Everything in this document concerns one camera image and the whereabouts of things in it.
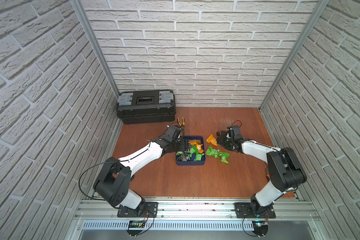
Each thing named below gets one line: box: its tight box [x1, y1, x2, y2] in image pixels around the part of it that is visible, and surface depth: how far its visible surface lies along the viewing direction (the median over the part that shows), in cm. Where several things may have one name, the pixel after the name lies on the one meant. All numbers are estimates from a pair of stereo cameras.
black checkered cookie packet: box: [182, 138, 190, 154], surface depth 79 cm
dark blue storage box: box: [176, 136, 206, 166], surface depth 92 cm
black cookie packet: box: [176, 154, 191, 161], surface depth 91 cm
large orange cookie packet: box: [206, 134, 218, 146], surface depth 102 cm
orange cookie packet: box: [188, 139, 201, 145], surface depth 99 cm
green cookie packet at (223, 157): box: [219, 152, 230, 165], surface depth 94 cm
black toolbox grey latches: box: [116, 89, 176, 125], surface depth 102 cm
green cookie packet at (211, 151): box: [205, 145, 220, 158], surface depth 96 cm
